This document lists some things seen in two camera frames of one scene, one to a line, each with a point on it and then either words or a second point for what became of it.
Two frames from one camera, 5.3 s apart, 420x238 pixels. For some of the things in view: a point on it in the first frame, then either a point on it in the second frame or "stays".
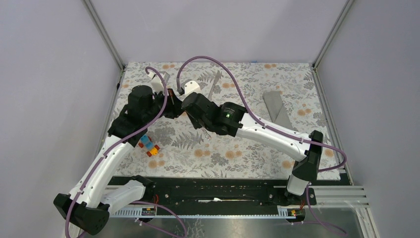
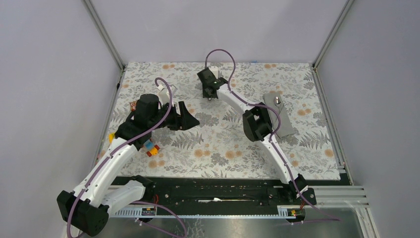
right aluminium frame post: [315, 64] stays
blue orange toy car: [145, 142] stays
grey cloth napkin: [277, 111] stays
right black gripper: [196, 124] -> [204, 94]
